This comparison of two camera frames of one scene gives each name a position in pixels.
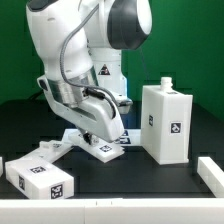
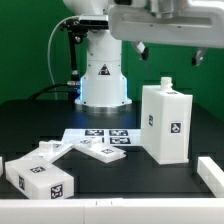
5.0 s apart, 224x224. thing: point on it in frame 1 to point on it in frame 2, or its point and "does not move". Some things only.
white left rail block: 1,166 does not move
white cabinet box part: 35,178 does not move
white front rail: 113,211 does not move
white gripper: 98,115 to 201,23
